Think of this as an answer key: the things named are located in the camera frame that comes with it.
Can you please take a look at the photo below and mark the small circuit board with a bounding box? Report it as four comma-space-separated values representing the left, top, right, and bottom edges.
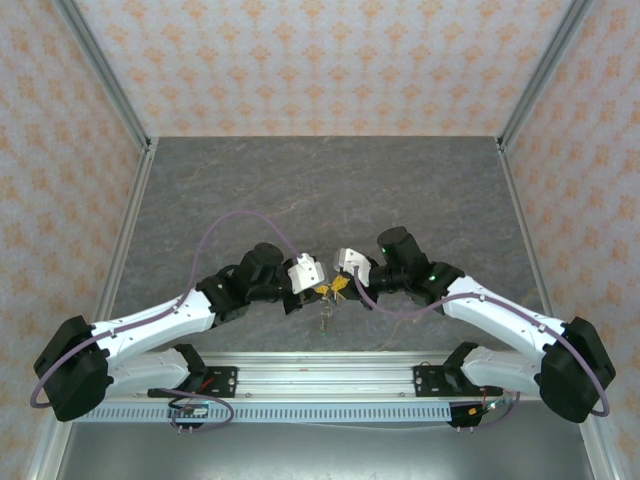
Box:
167, 399, 210, 419
467, 399, 516, 417

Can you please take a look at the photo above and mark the metal keyring plate with rings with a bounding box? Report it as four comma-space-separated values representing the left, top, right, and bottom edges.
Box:
317, 292, 341, 337

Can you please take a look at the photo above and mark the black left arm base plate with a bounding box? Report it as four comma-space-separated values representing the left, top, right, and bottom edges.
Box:
147, 366, 239, 399

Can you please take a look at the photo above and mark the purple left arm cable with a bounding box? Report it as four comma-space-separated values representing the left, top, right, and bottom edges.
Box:
30, 210, 304, 434

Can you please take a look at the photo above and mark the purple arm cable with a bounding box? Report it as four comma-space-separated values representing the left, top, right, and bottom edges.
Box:
353, 267, 612, 431
30, 210, 304, 434

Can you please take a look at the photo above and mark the grey metal sheet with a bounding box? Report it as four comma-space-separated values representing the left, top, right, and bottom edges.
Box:
54, 422, 601, 480

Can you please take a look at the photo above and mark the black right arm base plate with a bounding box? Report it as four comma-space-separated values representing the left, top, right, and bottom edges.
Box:
413, 364, 501, 399

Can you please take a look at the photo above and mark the wide aluminium frame rail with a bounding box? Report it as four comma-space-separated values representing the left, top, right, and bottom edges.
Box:
53, 351, 600, 401

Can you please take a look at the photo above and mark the short aluminium frame leg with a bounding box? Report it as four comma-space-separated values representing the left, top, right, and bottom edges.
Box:
27, 419, 76, 480
574, 399, 626, 480

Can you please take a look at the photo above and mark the aluminium frame post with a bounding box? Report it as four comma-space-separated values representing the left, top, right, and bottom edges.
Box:
53, 0, 154, 151
497, 0, 596, 151

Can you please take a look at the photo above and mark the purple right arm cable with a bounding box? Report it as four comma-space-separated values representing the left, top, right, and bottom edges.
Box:
353, 267, 612, 431

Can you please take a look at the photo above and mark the slotted grey cable duct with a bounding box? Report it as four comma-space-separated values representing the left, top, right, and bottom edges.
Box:
73, 403, 454, 424

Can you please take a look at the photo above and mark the aluminium side rail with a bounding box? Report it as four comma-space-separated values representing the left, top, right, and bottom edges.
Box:
79, 138, 160, 361
496, 138, 571, 361

